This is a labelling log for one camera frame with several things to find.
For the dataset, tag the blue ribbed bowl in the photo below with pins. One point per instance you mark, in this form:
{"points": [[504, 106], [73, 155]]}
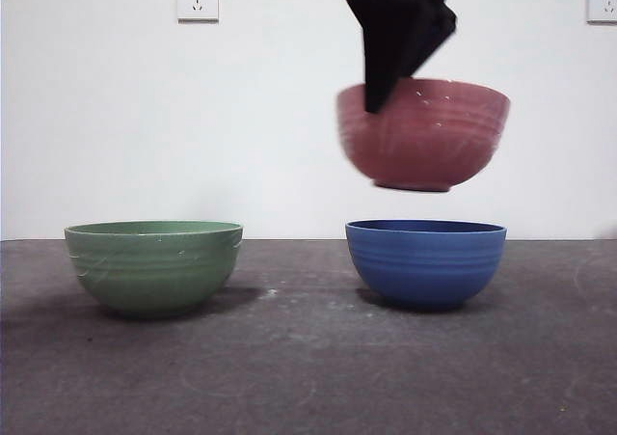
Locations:
{"points": [[426, 271]]}

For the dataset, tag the white wall socket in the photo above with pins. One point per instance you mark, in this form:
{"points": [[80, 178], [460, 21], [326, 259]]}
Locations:
{"points": [[603, 2], [197, 1]]}

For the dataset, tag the green ribbed bowl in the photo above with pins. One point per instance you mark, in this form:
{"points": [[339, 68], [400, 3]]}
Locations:
{"points": [[154, 271]]}

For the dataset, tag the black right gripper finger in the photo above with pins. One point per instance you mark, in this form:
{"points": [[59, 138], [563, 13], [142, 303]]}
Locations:
{"points": [[431, 35]]}

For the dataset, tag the red ribbed bowl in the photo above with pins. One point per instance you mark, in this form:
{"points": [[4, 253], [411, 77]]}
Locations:
{"points": [[434, 141]]}

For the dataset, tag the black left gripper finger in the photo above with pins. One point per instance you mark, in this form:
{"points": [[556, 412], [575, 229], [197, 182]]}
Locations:
{"points": [[383, 44]]}

